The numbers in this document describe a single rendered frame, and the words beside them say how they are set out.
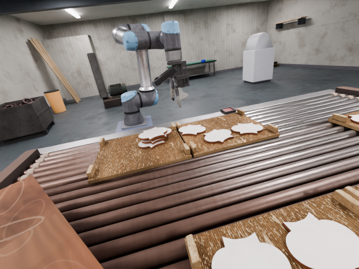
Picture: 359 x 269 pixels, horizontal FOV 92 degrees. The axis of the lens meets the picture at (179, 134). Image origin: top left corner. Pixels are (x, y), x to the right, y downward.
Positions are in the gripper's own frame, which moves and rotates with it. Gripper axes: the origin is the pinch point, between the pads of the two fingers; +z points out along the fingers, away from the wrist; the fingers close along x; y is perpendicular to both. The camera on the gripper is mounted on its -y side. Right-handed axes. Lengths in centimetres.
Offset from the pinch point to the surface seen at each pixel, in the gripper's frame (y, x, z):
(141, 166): -21.3, -24.6, 15.5
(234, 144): 18.6, -25.3, 15.0
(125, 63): -58, 853, -4
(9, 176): -77, -8, 16
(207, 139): 9.3, -17.7, 13.8
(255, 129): 33.1, -18.9, 13.5
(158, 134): -11.7, -8.5, 10.6
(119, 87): -76, 521, 56
